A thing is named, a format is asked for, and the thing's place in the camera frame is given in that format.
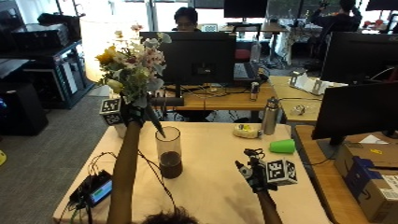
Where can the person's right hand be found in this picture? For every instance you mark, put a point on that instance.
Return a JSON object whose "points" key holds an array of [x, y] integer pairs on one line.
{"points": [[255, 177]]}

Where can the person's left hand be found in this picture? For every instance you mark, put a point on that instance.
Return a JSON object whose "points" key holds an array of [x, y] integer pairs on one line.
{"points": [[131, 114]]}

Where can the mixed flower bouquet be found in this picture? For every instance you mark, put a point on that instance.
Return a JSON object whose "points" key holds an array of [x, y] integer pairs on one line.
{"points": [[131, 67]]}

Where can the white marker cube right glove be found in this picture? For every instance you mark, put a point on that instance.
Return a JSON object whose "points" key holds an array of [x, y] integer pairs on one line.
{"points": [[280, 171]]}

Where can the white marker cube glove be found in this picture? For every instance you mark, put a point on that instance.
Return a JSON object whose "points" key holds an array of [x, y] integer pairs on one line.
{"points": [[280, 171], [110, 112]]}

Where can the green plastic cup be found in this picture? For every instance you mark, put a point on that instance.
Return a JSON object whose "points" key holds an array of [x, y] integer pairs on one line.
{"points": [[282, 146]]}

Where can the roll of yellow white tape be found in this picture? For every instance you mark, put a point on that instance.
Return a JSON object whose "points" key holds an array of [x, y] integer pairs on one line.
{"points": [[246, 131]]}

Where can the grey metal water bottle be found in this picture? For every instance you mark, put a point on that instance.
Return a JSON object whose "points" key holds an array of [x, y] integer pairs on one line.
{"points": [[270, 115]]}

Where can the clear glass vase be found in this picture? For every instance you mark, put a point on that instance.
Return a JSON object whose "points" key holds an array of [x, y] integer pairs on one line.
{"points": [[169, 152]]}

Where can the clear crumpled plastic wrap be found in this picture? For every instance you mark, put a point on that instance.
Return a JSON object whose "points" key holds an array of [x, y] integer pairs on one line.
{"points": [[298, 109]]}

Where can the wooden desk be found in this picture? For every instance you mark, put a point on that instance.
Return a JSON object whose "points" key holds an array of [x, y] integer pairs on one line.
{"points": [[219, 99]]}

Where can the small silver can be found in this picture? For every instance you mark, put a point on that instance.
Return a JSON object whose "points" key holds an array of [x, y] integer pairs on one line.
{"points": [[254, 90]]}

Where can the cardboard box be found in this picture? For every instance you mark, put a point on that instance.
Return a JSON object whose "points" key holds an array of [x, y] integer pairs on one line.
{"points": [[368, 180]]}

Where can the black laptop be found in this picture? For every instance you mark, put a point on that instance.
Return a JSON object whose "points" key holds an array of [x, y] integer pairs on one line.
{"points": [[246, 72]]}

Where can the white paper holder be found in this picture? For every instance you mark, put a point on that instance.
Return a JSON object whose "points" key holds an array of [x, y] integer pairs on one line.
{"points": [[311, 82]]}

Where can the black monitor on stand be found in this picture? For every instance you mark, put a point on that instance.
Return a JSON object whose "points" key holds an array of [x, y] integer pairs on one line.
{"points": [[355, 112]]}

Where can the black computer monitor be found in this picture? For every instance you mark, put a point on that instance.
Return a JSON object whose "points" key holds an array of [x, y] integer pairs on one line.
{"points": [[198, 59]]}

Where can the clear plastic bottle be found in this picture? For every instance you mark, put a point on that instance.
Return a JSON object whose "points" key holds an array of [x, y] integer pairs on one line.
{"points": [[255, 51]]}

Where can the white marker cube left glove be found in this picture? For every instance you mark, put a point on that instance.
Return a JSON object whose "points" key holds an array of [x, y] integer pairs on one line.
{"points": [[110, 112]]}

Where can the black device with screen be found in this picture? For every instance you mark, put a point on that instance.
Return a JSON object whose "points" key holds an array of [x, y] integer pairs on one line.
{"points": [[91, 188]]}

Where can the large black monitor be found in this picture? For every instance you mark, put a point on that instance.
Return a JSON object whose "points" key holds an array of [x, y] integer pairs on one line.
{"points": [[358, 56]]}

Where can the black distant monitor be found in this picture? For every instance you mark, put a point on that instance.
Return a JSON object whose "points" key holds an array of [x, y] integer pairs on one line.
{"points": [[244, 8]]}

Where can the black shelf cabinet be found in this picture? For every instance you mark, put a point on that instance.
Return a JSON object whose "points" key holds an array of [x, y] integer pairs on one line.
{"points": [[49, 71]]}

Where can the black bin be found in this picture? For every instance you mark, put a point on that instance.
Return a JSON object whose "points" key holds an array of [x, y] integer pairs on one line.
{"points": [[19, 109]]}

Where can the black case on shelf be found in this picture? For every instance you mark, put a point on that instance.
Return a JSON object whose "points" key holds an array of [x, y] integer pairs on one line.
{"points": [[39, 36]]}

